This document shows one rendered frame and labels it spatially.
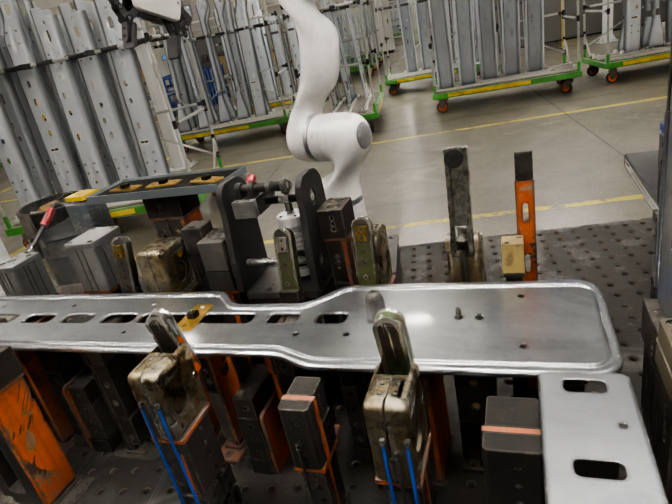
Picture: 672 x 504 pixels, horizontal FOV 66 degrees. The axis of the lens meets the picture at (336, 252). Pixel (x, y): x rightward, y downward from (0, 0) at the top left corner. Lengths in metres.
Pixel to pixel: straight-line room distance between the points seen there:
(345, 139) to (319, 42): 0.24
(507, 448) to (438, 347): 0.18
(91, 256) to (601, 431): 0.99
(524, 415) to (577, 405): 0.06
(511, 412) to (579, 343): 0.14
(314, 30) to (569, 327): 0.90
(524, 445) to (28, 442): 0.86
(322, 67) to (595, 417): 0.99
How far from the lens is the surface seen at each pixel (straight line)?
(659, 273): 0.82
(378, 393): 0.61
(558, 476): 0.58
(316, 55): 1.33
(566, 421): 0.63
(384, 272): 0.96
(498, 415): 0.66
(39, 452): 1.16
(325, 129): 1.30
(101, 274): 1.23
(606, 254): 1.64
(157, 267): 1.12
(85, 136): 5.48
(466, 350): 0.73
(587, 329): 0.77
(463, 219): 0.88
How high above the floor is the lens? 1.43
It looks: 24 degrees down
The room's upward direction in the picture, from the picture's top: 12 degrees counter-clockwise
